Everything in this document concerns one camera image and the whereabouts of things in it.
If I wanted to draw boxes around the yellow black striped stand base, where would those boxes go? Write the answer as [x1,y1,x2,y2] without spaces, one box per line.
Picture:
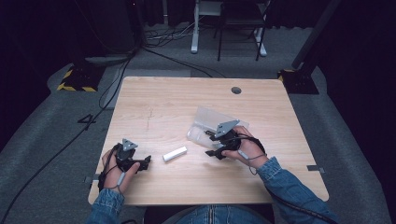
[56,63,106,93]

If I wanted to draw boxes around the right gripper grey wrist cord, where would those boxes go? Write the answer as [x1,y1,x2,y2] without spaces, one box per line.
[237,149,266,176]

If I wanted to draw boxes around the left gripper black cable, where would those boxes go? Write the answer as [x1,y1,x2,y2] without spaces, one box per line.
[97,143,121,192]

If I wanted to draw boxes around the person's lap in jeans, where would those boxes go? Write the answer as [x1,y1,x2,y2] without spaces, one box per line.
[176,204,269,224]

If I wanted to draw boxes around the long black floor cable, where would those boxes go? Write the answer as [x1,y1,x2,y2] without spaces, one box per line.
[0,50,138,224]

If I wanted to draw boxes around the dark equipment case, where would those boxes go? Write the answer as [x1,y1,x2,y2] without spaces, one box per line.
[73,0,146,60]

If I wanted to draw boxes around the clear plastic pencil case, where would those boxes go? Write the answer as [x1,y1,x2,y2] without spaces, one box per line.
[186,105,250,149]

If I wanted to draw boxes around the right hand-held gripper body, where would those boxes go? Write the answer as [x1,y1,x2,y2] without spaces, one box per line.
[213,119,242,152]

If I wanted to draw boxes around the left gripper grey wrist cord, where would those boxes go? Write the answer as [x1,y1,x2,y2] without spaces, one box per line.
[104,164,127,195]

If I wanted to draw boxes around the black chair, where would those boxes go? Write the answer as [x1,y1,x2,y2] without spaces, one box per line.
[213,0,273,63]

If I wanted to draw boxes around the gripper grey wrist cord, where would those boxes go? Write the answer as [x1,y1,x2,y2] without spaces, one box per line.
[104,164,127,195]
[237,149,266,176]

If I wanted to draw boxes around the person's right hand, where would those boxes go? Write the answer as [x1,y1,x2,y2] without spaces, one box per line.
[221,125,269,170]

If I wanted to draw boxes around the black stand with slanted pole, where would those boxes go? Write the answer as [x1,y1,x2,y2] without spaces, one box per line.
[276,0,343,95]

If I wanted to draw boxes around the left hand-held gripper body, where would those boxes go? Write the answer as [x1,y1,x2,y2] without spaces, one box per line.
[115,138,146,173]

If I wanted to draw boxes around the bundle of floor cables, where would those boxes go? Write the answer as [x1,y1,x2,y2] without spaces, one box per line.
[144,21,196,49]

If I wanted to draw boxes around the white desk frame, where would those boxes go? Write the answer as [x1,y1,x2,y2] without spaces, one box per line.
[190,0,268,58]

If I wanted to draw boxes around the white eraser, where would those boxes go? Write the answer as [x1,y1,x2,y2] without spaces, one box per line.
[163,146,189,163]

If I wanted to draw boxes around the person's left hand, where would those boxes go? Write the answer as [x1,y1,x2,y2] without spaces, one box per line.
[102,148,141,194]

